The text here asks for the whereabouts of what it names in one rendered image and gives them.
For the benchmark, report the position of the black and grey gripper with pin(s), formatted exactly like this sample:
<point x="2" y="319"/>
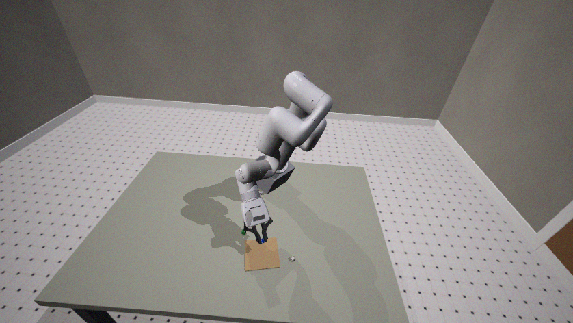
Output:
<point x="248" y="221"/>

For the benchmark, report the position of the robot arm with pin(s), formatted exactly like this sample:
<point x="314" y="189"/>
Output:
<point x="283" y="130"/>

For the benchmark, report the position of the orange flat mat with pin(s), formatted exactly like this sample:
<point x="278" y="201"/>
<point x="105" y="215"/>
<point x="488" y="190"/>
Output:
<point x="261" y="256"/>

